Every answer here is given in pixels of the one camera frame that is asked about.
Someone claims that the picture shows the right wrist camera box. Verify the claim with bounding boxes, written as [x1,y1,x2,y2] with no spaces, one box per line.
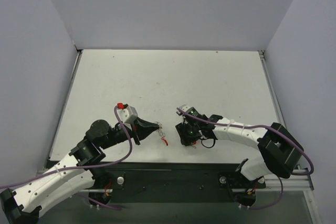
[177,104,194,115]

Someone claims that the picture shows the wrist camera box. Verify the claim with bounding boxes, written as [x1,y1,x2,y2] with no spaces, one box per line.
[119,105,138,124]
[177,104,194,115]

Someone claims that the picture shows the red handled keyring holder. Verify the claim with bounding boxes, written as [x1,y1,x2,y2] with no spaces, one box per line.
[155,122,169,146]

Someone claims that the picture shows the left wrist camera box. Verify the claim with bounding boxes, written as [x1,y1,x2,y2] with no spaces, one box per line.
[119,105,138,124]

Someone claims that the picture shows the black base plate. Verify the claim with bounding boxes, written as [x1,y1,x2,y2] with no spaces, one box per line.
[85,163,266,205]

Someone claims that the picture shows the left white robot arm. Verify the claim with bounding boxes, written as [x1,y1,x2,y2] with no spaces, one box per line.
[1,118,160,223]

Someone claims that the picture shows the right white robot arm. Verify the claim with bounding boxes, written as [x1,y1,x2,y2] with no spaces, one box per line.
[175,106,304,181]

